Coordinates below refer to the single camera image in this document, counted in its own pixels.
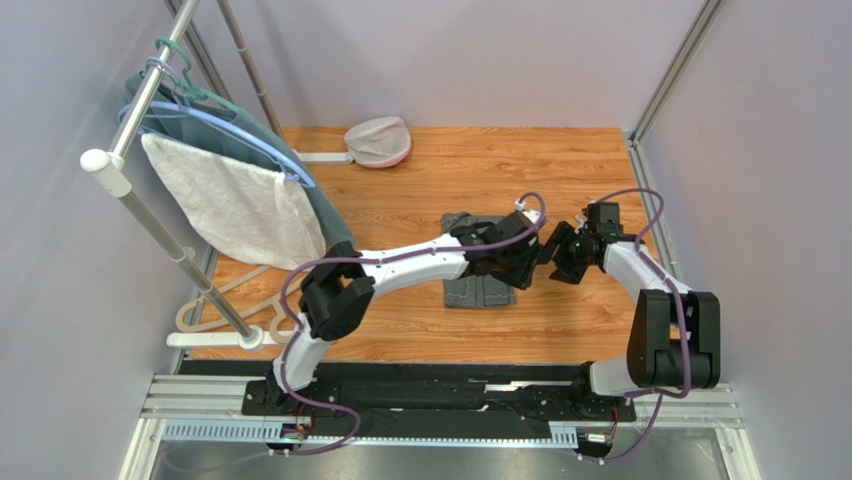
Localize grey cloth napkin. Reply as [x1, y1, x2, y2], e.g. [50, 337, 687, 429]
[441, 211, 518, 309]

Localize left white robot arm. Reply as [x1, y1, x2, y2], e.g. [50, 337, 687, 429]
[273, 209, 545, 393]

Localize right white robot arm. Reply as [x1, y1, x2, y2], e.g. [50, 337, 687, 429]
[541, 202, 721, 398]

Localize white mesh cap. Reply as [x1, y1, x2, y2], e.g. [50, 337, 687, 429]
[344, 116, 412, 168]

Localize beige wooden hanger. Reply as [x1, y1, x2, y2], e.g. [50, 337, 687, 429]
[174, 264, 301, 346]

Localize white towel on hanger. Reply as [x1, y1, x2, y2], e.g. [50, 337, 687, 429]
[141, 133, 326, 270]

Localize white clothes rack base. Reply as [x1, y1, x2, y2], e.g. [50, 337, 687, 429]
[166, 329, 293, 352]

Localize green hanger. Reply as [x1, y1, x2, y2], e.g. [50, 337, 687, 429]
[154, 36, 241, 114]

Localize teal shirt on hanger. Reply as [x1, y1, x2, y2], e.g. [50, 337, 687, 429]
[142, 85, 356, 245]

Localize light blue hanger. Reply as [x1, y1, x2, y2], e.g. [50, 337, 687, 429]
[137, 57, 318, 191]

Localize metal clothes rack pole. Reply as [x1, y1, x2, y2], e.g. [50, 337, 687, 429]
[80, 1, 309, 351]

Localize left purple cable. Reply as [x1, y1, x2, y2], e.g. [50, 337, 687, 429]
[159, 192, 548, 467]

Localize black mounting rail plate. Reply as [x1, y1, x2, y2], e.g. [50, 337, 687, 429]
[178, 360, 641, 440]

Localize aluminium frame rail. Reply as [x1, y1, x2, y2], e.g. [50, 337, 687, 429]
[120, 361, 760, 479]

